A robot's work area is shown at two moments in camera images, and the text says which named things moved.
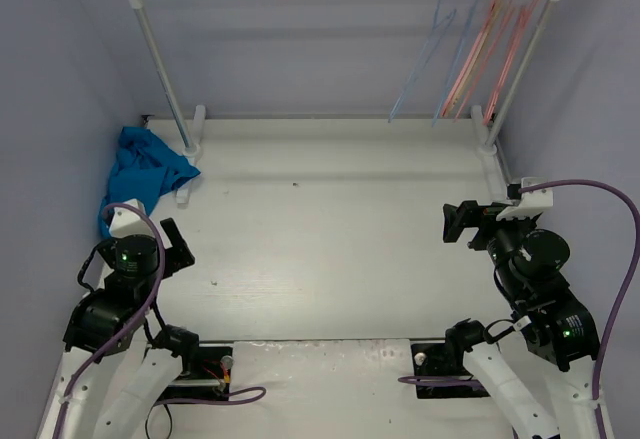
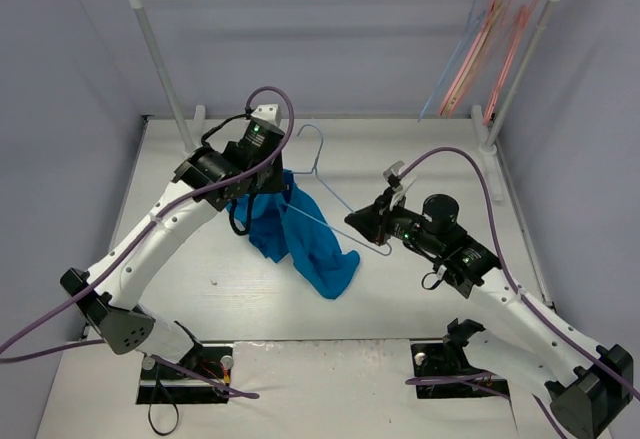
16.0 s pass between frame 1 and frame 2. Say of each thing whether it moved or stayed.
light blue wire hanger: moved
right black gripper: moved
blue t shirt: moved
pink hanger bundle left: stayed
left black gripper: moved
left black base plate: stayed
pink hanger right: stayed
